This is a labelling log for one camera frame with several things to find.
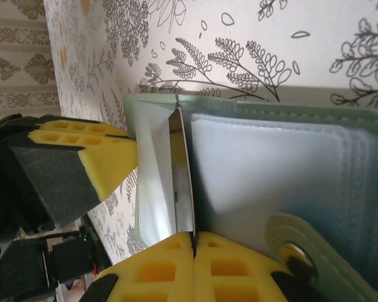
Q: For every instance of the floral patterned table cover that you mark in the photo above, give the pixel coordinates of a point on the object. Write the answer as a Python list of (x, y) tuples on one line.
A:
[(239, 31)]

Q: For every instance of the silver credit card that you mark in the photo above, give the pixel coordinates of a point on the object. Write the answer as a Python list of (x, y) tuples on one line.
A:
[(182, 188)]

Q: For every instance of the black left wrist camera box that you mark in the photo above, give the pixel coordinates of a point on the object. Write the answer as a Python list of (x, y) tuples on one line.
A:
[(71, 258)]

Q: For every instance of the clear plastic bag with items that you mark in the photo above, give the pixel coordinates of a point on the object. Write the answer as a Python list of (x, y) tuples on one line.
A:
[(255, 173)]

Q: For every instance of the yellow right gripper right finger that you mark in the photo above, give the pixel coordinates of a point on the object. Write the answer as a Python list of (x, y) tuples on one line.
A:
[(233, 277)]

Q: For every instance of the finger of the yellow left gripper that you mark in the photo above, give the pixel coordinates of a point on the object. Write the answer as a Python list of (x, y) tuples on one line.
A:
[(82, 163), (82, 126)]

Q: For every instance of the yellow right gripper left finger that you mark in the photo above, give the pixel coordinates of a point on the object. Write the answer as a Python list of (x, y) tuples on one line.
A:
[(163, 277)]

